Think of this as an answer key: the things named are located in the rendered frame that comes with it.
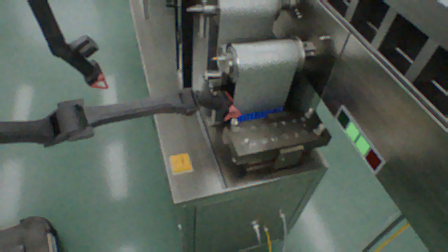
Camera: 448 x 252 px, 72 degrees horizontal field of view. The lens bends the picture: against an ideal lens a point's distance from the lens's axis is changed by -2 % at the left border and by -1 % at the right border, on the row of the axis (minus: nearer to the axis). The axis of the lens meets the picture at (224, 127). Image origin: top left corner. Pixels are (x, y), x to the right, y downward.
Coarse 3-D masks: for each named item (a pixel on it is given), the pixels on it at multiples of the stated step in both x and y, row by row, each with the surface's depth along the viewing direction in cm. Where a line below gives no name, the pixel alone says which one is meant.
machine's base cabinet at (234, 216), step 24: (144, 72) 239; (168, 192) 194; (240, 192) 123; (264, 192) 130; (288, 192) 138; (312, 192) 146; (192, 216) 127; (216, 216) 134; (240, 216) 142; (264, 216) 151; (288, 216) 161; (192, 240) 146; (216, 240) 156; (240, 240) 167; (264, 240) 179
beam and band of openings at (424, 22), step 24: (336, 0) 110; (360, 0) 94; (384, 0) 84; (408, 0) 77; (432, 0) 72; (360, 24) 100; (384, 24) 86; (408, 24) 86; (432, 24) 72; (384, 48) 91; (408, 48) 88; (432, 48) 74; (408, 72) 81; (432, 72) 80; (432, 96) 79
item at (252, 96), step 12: (240, 84) 115; (252, 84) 117; (264, 84) 119; (276, 84) 121; (288, 84) 123; (240, 96) 120; (252, 96) 122; (264, 96) 124; (276, 96) 126; (240, 108) 125; (252, 108) 127; (264, 108) 130; (276, 108) 132
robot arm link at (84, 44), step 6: (84, 36) 114; (72, 42) 114; (78, 42) 113; (84, 42) 113; (90, 42) 114; (60, 48) 108; (72, 48) 112; (78, 48) 113; (84, 48) 114; (90, 48) 114; (96, 48) 115; (60, 54) 109; (66, 54) 110; (84, 54) 115; (90, 54) 116
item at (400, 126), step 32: (288, 32) 137; (320, 32) 114; (320, 64) 118; (352, 64) 101; (384, 64) 89; (320, 96) 121; (352, 96) 103; (384, 96) 90; (384, 128) 92; (416, 128) 81; (416, 160) 83; (416, 192) 85; (416, 224) 87
